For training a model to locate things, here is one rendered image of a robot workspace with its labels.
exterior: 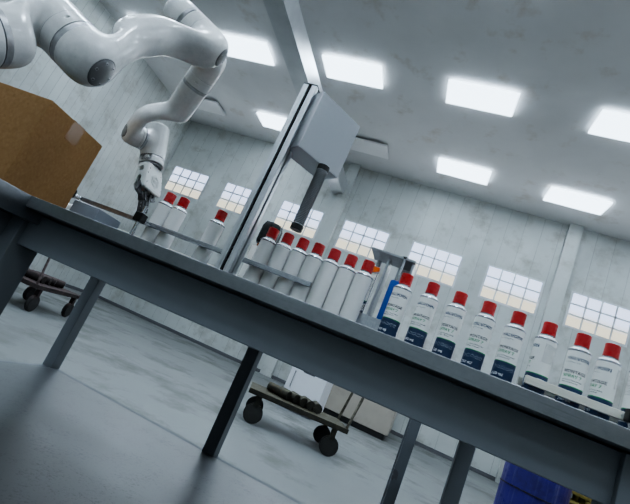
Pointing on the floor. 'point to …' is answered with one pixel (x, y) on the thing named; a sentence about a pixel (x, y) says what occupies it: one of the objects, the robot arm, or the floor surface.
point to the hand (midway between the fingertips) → (142, 207)
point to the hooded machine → (308, 386)
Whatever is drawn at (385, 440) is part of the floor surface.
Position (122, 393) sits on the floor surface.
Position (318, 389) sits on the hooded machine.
